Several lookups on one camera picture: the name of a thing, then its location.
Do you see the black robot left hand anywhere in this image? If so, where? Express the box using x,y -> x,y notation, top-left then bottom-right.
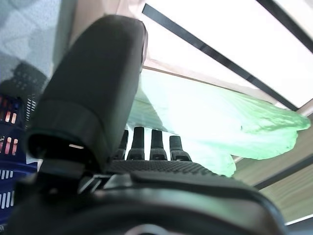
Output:
4,14 -> 288,235

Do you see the light wooden crate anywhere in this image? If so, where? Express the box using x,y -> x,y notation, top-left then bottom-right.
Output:
70,0 -> 313,226

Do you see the napa cabbage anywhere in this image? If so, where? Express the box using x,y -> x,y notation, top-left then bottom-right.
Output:
127,68 -> 311,178

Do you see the blue plastic shopping basket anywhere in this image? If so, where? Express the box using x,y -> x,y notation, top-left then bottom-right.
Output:
0,93 -> 44,228

